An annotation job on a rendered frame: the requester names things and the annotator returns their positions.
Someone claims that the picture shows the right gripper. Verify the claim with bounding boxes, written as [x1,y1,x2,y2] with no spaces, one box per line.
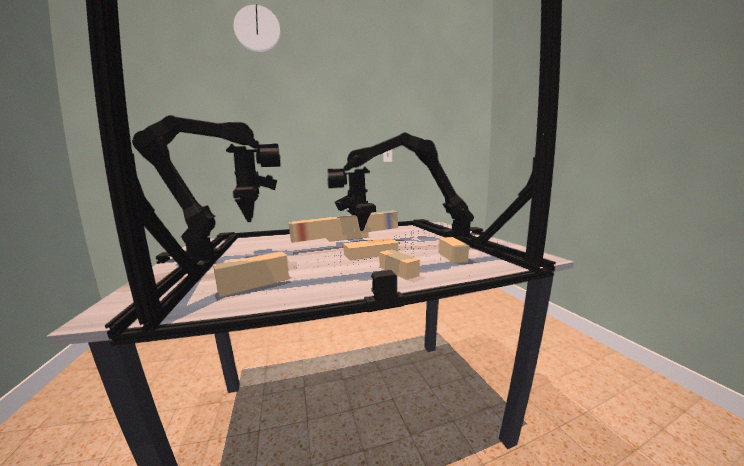
[346,187,376,231]

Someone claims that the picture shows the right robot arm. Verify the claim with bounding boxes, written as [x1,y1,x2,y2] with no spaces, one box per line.
[328,132,474,237]

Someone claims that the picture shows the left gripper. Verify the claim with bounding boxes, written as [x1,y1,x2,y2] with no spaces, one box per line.
[233,167,259,222]

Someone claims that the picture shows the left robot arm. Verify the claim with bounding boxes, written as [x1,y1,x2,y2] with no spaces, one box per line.
[132,115,281,262]

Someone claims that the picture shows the light orange rectangular block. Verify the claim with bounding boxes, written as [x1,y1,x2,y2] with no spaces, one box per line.
[343,238,399,260]
[326,232,369,241]

